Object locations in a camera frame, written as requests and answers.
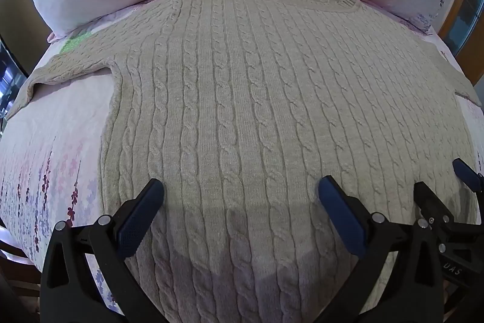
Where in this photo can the wooden chair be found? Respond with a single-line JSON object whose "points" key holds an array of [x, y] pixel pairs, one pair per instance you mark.
{"points": [[17, 258]]}

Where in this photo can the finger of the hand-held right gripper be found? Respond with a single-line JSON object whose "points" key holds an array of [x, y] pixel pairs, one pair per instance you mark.
{"points": [[467, 173], [431, 202]]}

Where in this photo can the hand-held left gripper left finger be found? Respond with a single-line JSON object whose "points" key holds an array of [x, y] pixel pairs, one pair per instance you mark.
{"points": [[138, 219]]}

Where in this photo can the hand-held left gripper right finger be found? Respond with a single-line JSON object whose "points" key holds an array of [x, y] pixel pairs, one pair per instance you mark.
{"points": [[340, 219]]}

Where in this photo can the pink floral bed sheet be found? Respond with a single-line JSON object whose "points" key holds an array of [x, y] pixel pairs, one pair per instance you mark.
{"points": [[56, 141]]}

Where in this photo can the dark furniture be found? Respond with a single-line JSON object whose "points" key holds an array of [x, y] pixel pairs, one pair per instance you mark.
{"points": [[9, 77]]}

